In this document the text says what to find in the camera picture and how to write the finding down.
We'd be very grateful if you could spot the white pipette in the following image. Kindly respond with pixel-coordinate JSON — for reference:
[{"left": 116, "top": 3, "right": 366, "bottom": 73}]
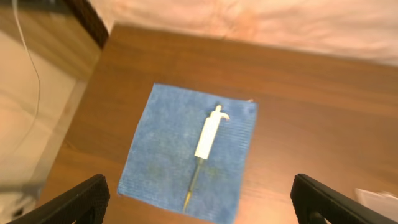
[{"left": 181, "top": 104, "right": 231, "bottom": 215}]

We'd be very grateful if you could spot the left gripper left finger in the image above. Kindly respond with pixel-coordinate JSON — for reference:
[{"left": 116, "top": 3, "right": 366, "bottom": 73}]
[{"left": 6, "top": 174, "right": 111, "bottom": 224}]

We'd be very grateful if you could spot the blue cloth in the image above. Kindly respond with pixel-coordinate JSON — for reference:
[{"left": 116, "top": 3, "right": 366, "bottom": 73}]
[{"left": 116, "top": 82, "right": 259, "bottom": 224}]

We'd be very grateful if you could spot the red and yellow tip box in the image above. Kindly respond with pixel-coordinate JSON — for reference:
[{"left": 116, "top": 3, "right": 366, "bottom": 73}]
[{"left": 354, "top": 187, "right": 398, "bottom": 222}]

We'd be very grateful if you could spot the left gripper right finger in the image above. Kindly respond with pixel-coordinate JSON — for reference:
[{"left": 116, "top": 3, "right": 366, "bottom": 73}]
[{"left": 289, "top": 173, "right": 398, "bottom": 224}]

